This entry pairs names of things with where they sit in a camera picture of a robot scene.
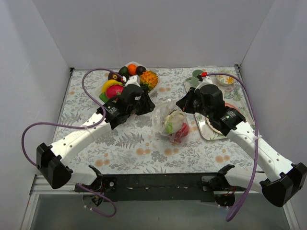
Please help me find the clear zip top bag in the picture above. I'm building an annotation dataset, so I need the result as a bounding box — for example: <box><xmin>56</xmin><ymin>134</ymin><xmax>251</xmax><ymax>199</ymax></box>
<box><xmin>152</xmin><ymin>99</ymin><xmax>189</xmax><ymax>145</ymax></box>

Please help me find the floral tablecloth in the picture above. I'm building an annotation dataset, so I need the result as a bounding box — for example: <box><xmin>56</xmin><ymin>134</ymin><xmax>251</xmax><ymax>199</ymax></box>
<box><xmin>60</xmin><ymin>67</ymin><xmax>253</xmax><ymax>174</ymax></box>

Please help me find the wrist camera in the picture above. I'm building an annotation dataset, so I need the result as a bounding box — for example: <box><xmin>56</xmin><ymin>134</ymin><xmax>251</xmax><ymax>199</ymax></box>
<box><xmin>196</xmin><ymin>72</ymin><xmax>213</xmax><ymax>89</ymax></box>
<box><xmin>125</xmin><ymin>75</ymin><xmax>140</xmax><ymax>87</ymax></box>

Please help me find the aluminium frame rail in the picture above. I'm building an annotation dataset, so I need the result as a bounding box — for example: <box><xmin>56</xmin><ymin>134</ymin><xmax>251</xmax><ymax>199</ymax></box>
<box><xmin>30</xmin><ymin>175</ymin><xmax>75</xmax><ymax>195</ymax></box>

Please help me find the orange pineapple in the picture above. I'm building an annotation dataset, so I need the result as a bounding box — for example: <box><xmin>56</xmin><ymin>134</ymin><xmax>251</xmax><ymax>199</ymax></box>
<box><xmin>140</xmin><ymin>70</ymin><xmax>159</xmax><ymax>93</ymax></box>

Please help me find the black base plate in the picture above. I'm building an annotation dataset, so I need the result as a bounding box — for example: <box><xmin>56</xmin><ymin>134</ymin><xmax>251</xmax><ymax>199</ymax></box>
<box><xmin>74</xmin><ymin>172</ymin><xmax>240</xmax><ymax>202</ymax></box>

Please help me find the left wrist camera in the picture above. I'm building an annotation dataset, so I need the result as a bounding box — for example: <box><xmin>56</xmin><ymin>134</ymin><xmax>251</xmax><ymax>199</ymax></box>
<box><xmin>125</xmin><ymin>75</ymin><xmax>140</xmax><ymax>87</ymax></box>

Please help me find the green cup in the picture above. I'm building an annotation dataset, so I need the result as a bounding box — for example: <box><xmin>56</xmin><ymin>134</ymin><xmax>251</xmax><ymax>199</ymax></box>
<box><xmin>190</xmin><ymin>69</ymin><xmax>203</xmax><ymax>88</ymax></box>

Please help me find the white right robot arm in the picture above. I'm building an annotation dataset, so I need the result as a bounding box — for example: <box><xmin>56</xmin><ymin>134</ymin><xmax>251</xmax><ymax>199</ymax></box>
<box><xmin>176</xmin><ymin>84</ymin><xmax>307</xmax><ymax>207</ymax></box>

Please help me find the yellow banana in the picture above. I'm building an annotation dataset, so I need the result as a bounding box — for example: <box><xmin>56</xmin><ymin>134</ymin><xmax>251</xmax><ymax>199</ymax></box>
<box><xmin>101</xmin><ymin>80</ymin><xmax>123</xmax><ymax>93</ymax></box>

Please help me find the floral bowl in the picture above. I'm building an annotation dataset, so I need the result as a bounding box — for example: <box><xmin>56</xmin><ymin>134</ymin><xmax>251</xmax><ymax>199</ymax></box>
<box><xmin>216</xmin><ymin>70</ymin><xmax>237</xmax><ymax>86</ymax></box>

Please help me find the white fruit basket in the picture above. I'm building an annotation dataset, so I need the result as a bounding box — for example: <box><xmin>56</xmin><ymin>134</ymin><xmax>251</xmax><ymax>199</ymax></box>
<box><xmin>92</xmin><ymin>61</ymin><xmax>162</xmax><ymax>100</ymax></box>

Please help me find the dark green avocado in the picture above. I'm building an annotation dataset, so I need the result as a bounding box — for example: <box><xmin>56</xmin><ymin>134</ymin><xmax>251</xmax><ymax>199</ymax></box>
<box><xmin>118</xmin><ymin>66</ymin><xmax>130</xmax><ymax>78</ymax></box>

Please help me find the orange fruit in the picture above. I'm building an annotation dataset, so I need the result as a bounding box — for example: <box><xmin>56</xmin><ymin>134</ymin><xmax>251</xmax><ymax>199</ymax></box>
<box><xmin>127</xmin><ymin>64</ymin><xmax>137</xmax><ymax>76</ymax></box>

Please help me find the dark mangosteen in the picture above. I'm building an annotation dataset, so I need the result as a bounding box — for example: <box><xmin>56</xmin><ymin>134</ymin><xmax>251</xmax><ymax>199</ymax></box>
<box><xmin>107</xmin><ymin>72</ymin><xmax>121</xmax><ymax>82</ymax></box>

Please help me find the pink plate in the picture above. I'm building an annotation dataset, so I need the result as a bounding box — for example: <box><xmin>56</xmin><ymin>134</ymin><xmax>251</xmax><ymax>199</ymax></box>
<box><xmin>206</xmin><ymin>103</ymin><xmax>239</xmax><ymax>135</ymax></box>

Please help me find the floral serving tray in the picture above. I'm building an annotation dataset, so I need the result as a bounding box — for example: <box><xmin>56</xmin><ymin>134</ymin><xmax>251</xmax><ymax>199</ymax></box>
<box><xmin>184</xmin><ymin>73</ymin><xmax>255</xmax><ymax>141</ymax></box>

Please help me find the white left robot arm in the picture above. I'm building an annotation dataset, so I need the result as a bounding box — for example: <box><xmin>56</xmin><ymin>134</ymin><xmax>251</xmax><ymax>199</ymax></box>
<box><xmin>36</xmin><ymin>84</ymin><xmax>155</xmax><ymax>192</ymax></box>

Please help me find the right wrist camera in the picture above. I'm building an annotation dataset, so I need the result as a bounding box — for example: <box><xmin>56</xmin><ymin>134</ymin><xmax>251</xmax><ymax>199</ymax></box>
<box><xmin>196</xmin><ymin>72</ymin><xmax>213</xmax><ymax>89</ymax></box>

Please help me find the dark plum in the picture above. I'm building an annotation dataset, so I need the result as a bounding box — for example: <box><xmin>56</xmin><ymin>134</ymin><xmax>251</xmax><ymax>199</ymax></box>
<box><xmin>136</xmin><ymin>66</ymin><xmax>146</xmax><ymax>75</ymax></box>

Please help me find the red apple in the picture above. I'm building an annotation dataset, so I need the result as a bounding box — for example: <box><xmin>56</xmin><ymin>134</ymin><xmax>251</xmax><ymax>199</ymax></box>
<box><xmin>172</xmin><ymin>123</ymin><xmax>189</xmax><ymax>144</ymax></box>

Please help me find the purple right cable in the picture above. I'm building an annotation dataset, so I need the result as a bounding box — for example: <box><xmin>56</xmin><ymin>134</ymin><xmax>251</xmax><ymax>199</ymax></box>
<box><xmin>206</xmin><ymin>73</ymin><xmax>260</xmax><ymax>222</ymax></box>

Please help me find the pink dragon fruit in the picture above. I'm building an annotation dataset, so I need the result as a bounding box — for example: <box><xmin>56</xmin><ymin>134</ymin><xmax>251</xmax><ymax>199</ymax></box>
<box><xmin>105</xmin><ymin>85</ymin><xmax>124</xmax><ymax>99</ymax></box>

